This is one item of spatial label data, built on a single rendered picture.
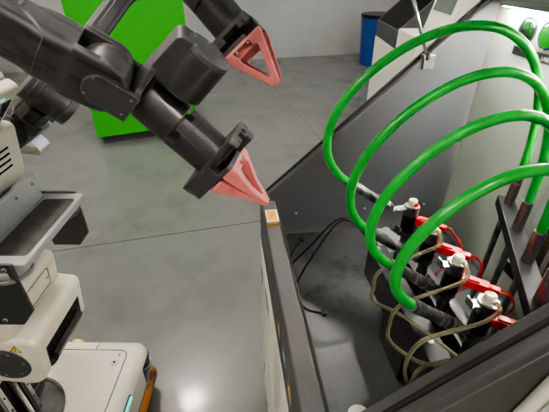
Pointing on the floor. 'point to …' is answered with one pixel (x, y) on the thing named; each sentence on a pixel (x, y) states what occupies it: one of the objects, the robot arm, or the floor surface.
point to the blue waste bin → (368, 22)
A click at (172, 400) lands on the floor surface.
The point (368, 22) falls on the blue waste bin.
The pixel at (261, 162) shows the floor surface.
